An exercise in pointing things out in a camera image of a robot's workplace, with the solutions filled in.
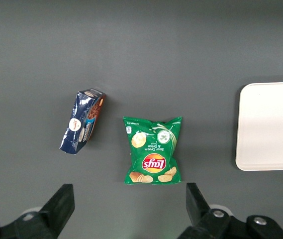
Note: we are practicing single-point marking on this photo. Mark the dark blue chocolate cookie box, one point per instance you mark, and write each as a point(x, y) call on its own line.
point(81, 124)

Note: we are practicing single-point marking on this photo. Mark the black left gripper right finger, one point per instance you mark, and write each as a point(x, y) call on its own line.
point(201, 214)

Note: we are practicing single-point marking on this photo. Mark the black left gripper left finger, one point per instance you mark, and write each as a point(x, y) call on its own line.
point(56, 211)

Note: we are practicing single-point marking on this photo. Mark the beige plastic tray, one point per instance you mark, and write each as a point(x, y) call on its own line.
point(268, 127)

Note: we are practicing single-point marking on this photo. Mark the green Lay's chips bag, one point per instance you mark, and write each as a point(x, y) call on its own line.
point(152, 152)

